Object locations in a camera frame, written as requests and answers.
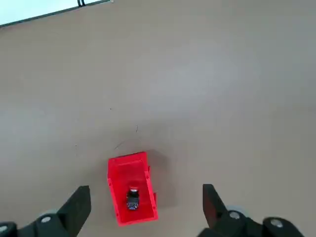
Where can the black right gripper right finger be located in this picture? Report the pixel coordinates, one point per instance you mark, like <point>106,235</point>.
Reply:
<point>214,212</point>

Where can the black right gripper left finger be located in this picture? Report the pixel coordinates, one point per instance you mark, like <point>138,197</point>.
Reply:
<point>71,212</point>

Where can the red cap medicine bottle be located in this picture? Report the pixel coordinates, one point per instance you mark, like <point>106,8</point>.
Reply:
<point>132,197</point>

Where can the red plastic storage box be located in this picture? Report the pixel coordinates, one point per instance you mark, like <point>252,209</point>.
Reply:
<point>118,192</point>

